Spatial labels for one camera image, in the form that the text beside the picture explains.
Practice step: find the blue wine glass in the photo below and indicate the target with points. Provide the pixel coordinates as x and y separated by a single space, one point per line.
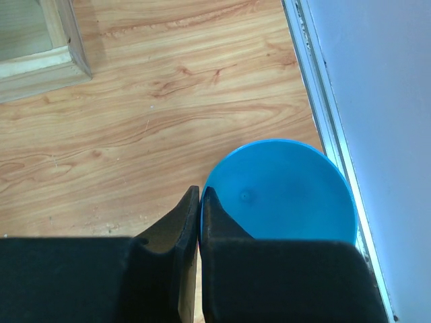
285 189

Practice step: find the wooden clothes rack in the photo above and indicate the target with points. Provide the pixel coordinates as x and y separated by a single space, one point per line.
41 48

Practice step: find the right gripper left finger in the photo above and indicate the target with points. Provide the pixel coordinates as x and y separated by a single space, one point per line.
150 277

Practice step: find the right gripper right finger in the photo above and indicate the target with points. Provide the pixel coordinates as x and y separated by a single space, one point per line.
249 280

